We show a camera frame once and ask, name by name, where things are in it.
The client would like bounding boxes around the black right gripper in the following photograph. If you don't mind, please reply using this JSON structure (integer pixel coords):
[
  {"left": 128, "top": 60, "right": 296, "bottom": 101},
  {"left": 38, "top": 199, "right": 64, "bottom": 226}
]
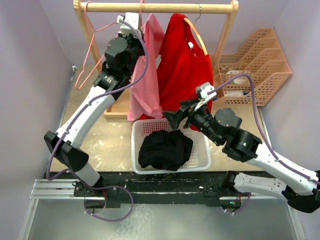
[{"left": 162, "top": 96, "right": 223, "bottom": 145}]

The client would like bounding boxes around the pink wire hanger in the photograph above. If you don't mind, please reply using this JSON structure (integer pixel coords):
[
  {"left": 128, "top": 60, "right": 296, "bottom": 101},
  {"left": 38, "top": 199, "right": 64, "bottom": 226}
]
[
  {"left": 73, "top": 0, "right": 117, "bottom": 89},
  {"left": 139, "top": 0, "right": 145, "bottom": 28}
]

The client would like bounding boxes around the red t shirt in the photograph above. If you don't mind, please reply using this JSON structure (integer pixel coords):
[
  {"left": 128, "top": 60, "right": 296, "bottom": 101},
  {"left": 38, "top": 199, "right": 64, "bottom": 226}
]
[{"left": 138, "top": 13, "right": 215, "bottom": 132}]

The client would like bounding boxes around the black t shirt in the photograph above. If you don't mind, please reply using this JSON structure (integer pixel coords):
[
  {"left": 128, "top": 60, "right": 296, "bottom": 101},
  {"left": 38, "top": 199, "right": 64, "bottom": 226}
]
[{"left": 138, "top": 130, "right": 194, "bottom": 171}]

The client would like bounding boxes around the pink t shirt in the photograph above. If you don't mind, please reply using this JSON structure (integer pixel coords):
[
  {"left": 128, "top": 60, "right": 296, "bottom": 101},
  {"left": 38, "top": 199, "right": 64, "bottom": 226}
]
[{"left": 127, "top": 14, "right": 165, "bottom": 121}]

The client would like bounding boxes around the wooden hanger with metal hook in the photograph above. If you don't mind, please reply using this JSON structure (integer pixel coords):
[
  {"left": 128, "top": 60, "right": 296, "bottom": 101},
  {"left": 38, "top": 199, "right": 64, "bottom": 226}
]
[{"left": 183, "top": 3, "right": 208, "bottom": 55}]

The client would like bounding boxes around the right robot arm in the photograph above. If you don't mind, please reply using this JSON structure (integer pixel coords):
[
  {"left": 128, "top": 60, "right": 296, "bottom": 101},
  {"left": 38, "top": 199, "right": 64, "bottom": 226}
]
[{"left": 162, "top": 99, "right": 320, "bottom": 213}]

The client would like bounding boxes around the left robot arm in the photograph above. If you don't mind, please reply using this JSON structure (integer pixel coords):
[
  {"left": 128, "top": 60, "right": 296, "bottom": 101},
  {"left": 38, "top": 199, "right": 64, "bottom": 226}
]
[{"left": 44, "top": 30, "right": 146, "bottom": 196}]

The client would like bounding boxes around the white box with red logo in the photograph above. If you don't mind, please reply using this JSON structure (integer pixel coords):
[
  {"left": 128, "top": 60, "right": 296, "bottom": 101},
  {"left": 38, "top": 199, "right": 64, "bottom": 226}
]
[{"left": 223, "top": 90, "right": 244, "bottom": 97}]

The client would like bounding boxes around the white plastic basket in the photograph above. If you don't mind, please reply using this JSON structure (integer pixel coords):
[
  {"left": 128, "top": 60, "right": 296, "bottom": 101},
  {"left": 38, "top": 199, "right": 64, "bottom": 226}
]
[{"left": 131, "top": 118, "right": 211, "bottom": 175}]

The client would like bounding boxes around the wooden clothes rack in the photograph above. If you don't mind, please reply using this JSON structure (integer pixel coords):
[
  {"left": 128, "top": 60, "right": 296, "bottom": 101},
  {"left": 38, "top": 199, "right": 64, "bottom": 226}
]
[{"left": 73, "top": 0, "right": 240, "bottom": 121}]

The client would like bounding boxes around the peach plastic file organizer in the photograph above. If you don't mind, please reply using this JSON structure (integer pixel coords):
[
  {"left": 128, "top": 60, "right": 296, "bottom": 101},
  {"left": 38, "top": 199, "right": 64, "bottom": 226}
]
[{"left": 213, "top": 27, "right": 292, "bottom": 106}]

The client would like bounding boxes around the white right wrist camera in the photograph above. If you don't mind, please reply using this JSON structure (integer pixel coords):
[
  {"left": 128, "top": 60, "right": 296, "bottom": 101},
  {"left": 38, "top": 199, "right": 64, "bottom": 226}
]
[{"left": 194, "top": 81, "right": 217, "bottom": 112}]

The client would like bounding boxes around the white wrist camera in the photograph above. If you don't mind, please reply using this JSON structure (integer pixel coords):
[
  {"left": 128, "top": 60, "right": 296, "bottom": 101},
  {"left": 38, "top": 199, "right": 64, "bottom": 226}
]
[
  {"left": 116, "top": 12, "right": 142, "bottom": 38},
  {"left": 194, "top": 81, "right": 217, "bottom": 112}
]

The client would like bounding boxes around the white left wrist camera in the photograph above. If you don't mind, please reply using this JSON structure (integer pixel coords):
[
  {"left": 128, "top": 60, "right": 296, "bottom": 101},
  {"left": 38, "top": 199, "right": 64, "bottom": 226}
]
[{"left": 116, "top": 12, "right": 142, "bottom": 38}]

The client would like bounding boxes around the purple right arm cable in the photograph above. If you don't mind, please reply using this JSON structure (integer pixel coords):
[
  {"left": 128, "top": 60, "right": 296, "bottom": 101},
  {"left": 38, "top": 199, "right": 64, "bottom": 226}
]
[{"left": 207, "top": 73, "right": 320, "bottom": 187}]

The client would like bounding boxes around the aluminium rail frame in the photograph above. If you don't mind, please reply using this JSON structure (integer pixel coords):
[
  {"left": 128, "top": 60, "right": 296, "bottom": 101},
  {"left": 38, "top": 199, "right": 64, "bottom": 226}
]
[{"left": 17, "top": 65, "right": 307, "bottom": 240}]

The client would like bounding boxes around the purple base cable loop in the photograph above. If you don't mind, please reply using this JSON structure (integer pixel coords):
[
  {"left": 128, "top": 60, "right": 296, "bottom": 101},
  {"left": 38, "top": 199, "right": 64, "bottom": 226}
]
[{"left": 72, "top": 172, "right": 135, "bottom": 222}]

